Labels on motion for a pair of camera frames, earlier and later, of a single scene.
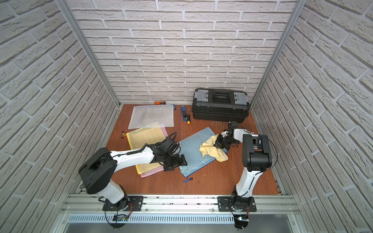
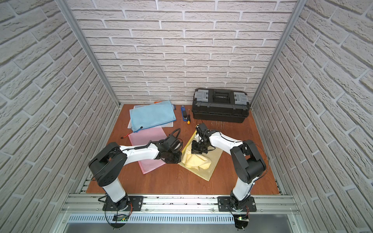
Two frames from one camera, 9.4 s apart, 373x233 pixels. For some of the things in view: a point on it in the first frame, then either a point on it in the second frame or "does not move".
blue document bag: (190, 148) -> (152, 115)
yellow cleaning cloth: (215, 152) -> (194, 161)
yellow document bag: (150, 134) -> (214, 155)
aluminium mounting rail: (178, 205) does not move
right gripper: (219, 144) -> (195, 150)
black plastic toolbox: (220, 105) does not move
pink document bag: (161, 168) -> (143, 137)
